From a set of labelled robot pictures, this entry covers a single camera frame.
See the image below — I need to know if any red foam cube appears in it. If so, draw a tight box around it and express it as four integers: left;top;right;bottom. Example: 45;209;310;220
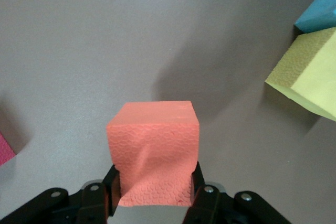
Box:
0;131;17;167

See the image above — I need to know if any yellow foam cube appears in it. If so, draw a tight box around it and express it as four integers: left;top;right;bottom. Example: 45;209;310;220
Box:
264;26;336;122

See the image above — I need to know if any blue foam cube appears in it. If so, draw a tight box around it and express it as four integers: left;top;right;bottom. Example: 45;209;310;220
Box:
293;0;336;35

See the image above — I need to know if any paper table cover sheet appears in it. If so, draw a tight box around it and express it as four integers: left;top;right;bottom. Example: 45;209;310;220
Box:
0;0;336;224

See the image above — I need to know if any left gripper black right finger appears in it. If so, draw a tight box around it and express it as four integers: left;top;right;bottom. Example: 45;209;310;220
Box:
185;161;289;224

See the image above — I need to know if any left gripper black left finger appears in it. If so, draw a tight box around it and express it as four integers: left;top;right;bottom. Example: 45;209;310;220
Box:
0;165;121;224

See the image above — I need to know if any orange foam cube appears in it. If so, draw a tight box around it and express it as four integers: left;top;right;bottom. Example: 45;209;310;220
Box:
106;100;200;208

